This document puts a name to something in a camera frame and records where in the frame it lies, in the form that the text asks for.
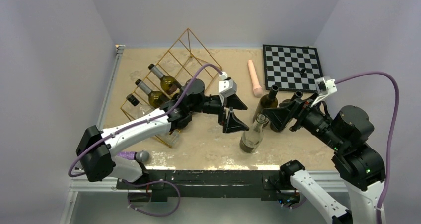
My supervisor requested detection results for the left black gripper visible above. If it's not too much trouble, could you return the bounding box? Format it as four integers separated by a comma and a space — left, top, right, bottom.
189, 93, 249, 132

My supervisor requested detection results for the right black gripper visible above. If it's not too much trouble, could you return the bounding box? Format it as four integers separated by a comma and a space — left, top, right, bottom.
262, 89, 346, 149

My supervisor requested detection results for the clear brown-tinted bottle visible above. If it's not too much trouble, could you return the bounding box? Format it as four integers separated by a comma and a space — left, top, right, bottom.
239, 114, 266, 153

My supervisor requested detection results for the dark green wine bottle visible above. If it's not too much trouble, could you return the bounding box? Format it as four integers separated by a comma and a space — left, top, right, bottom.
135, 79, 169, 108

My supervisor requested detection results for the clear glass liquor bottle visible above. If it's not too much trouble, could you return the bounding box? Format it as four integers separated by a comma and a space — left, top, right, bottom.
122, 93, 179, 148

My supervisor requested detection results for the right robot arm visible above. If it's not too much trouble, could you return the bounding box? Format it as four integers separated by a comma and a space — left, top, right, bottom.
263, 98, 386, 224

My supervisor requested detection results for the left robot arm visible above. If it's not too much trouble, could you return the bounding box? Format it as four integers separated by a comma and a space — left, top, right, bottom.
76, 78, 249, 189

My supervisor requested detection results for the black chess piece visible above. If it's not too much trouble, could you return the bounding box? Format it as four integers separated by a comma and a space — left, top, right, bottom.
300, 68, 307, 75

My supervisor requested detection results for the black white chessboard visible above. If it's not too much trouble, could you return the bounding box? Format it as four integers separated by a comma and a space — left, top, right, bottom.
262, 44, 323, 93

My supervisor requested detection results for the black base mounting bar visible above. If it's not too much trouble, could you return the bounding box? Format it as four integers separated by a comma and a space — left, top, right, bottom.
117, 170, 305, 207

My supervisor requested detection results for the purple glitter microphone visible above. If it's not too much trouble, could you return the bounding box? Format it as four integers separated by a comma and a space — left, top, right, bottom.
117, 150, 150, 163

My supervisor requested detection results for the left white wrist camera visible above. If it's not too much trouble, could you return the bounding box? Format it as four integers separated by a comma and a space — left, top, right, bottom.
218, 72, 237, 106

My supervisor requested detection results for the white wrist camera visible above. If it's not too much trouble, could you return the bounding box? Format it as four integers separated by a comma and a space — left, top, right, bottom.
218, 72, 237, 106
311, 76, 337, 107

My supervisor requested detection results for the pink cylindrical handle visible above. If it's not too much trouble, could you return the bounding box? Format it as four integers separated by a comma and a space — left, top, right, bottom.
247, 60, 263, 98

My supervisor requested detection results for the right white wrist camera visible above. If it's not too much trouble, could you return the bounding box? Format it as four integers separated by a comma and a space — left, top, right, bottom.
311, 76, 337, 107

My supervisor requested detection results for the gold wire wine rack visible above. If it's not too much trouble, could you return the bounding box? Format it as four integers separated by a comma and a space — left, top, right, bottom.
107, 28, 222, 126

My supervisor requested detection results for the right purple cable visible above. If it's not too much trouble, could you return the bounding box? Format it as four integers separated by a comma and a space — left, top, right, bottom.
334, 71, 400, 224

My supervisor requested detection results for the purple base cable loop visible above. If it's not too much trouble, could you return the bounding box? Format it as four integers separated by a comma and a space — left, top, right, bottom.
126, 179, 182, 217

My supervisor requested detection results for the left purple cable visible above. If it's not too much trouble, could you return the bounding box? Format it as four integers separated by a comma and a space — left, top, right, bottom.
68, 63, 224, 178

